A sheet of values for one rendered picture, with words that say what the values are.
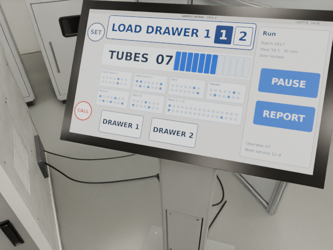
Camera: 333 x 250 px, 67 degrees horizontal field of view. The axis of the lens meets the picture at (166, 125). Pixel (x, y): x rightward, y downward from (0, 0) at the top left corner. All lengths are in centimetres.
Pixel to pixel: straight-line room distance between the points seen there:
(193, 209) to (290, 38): 53
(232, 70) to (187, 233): 60
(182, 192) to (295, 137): 37
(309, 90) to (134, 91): 32
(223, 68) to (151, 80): 14
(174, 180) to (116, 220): 91
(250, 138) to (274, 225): 118
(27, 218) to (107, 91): 65
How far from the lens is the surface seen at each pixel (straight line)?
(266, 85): 49
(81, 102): 57
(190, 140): 48
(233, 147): 48
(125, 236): 151
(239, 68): 50
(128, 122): 51
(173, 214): 85
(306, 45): 53
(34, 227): 111
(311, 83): 51
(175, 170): 68
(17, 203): 100
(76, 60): 59
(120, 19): 58
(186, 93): 49
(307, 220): 172
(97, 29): 59
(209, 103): 48
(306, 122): 50
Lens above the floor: 131
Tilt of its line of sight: 38 degrees down
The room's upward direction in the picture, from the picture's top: 1 degrees counter-clockwise
